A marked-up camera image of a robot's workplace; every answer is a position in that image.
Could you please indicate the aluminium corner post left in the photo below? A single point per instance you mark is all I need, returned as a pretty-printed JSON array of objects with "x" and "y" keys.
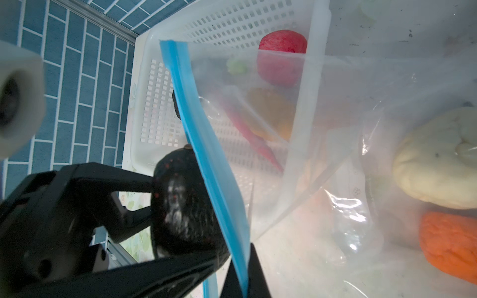
[{"x": 92, "y": 15}]

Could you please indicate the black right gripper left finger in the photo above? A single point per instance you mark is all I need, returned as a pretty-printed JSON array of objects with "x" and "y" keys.
[{"x": 231, "y": 288}]

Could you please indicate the cream white bun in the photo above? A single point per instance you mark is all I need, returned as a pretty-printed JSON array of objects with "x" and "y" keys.
[{"x": 437, "y": 162}]

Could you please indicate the small orange tangerine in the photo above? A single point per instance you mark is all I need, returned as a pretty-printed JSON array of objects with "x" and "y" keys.
[{"x": 449, "y": 243}]

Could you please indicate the pink cracked ball food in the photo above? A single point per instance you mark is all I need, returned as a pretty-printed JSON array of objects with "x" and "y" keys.
[{"x": 280, "y": 57}]

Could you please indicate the dark purple eggplant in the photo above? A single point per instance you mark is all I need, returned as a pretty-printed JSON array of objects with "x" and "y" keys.
[{"x": 236, "y": 66}]

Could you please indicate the black avocado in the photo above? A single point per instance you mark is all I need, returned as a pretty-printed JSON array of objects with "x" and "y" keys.
[{"x": 183, "y": 219}]

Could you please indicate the clear zip top bag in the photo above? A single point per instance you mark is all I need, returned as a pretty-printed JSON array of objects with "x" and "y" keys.
[{"x": 347, "y": 230}]

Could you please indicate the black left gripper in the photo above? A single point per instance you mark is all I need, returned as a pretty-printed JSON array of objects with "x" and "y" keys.
[{"x": 47, "y": 225}]

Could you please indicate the red chili pepper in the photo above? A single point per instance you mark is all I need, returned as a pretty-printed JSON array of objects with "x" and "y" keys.
[{"x": 257, "y": 143}]

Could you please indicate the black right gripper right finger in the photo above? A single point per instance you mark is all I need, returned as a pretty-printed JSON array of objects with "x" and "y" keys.
[{"x": 257, "y": 285}]

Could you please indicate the yellow lemon food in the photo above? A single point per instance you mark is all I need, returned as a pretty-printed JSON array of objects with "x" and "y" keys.
[{"x": 273, "y": 109}]

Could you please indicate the white perforated plastic basket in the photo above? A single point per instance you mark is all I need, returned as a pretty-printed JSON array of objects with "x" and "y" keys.
[{"x": 223, "y": 29}]

